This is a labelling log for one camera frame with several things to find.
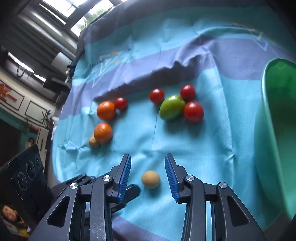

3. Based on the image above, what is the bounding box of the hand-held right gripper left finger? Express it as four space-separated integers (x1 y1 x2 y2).
35 153 132 241

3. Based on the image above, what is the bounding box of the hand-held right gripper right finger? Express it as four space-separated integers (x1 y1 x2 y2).
165 153 264 241

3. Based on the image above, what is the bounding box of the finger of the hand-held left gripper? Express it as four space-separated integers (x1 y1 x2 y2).
55 174 102 185
111 185 141 212

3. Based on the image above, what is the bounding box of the tan longan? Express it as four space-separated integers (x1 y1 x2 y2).
89 136 101 148
142 170 160 189

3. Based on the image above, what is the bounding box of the green tomato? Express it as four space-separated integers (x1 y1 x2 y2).
159 95 186 121

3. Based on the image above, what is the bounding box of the green plastic bowl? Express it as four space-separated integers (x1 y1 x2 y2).
254 58 296 229

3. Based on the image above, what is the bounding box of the orange tangerine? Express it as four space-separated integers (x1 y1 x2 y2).
94 123 113 143
97 101 116 121

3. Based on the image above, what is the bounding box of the black device with round dials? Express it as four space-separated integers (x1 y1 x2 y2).
0 144 52 229

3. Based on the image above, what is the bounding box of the potted plant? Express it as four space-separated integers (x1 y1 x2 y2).
41 110 54 128

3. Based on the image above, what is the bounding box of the printed portrait poster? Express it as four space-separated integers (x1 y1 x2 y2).
0 203 30 239

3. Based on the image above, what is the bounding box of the blue striped blanket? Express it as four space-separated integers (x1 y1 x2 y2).
50 0 296 241

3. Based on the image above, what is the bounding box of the window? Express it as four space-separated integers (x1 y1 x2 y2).
39 0 114 35

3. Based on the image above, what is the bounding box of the dark wall frame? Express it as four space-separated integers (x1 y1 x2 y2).
24 101 50 124

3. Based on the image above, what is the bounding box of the red print wall frame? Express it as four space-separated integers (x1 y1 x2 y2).
0 79 25 112

